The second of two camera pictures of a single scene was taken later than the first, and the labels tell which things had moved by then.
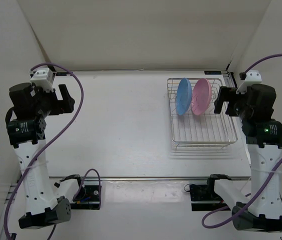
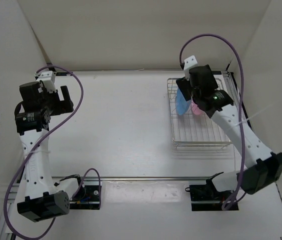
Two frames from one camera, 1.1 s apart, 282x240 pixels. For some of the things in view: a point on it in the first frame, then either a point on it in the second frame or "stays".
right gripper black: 225,94 → 184,86
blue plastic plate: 183,97 stays
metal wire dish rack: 208,130 stays
